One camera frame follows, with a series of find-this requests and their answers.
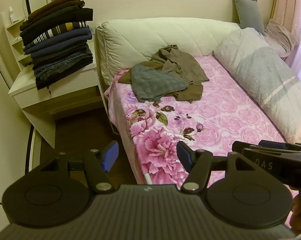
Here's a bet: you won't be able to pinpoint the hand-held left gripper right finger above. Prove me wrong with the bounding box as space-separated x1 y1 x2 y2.
176 141 253 193

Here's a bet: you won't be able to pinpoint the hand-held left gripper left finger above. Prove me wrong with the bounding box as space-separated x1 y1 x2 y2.
41 140 119 193

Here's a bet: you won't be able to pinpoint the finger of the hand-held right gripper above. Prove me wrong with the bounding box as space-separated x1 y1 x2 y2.
259 140 301 152
232 141 287 153

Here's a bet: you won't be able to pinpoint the grey plaid shorts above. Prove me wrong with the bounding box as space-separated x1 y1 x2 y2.
131 64 189 103

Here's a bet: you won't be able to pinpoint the stack of dark folded clothes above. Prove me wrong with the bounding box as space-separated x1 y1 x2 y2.
19 0 94 90

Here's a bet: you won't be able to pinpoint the person's right hand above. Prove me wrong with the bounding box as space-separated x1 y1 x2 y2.
289 194 301 237

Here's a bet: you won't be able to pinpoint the pink floral blanket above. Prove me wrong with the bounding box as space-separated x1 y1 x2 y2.
104 55 299 198

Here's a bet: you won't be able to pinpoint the grey and white duvet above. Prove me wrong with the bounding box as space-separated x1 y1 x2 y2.
213 27 301 144

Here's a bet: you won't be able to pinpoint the brown garment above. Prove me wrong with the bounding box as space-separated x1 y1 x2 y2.
118 44 210 104

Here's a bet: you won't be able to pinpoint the white dresser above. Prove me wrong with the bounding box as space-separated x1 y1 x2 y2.
8 40 108 149

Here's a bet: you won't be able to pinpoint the pale pink pillow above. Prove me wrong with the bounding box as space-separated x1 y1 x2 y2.
264 19 299 58

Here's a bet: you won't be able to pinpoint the cream padded headboard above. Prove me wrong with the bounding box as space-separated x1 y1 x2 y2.
96 17 243 87

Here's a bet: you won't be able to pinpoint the grey pillow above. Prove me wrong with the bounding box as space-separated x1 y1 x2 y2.
232 0 266 35

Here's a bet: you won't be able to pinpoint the pink curtain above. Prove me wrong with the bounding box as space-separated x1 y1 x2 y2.
273 0 301 85

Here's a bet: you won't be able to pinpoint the white shelf unit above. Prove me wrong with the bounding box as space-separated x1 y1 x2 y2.
1 10 32 68

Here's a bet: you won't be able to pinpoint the small white box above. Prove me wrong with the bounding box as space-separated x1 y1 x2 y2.
9 7 19 23

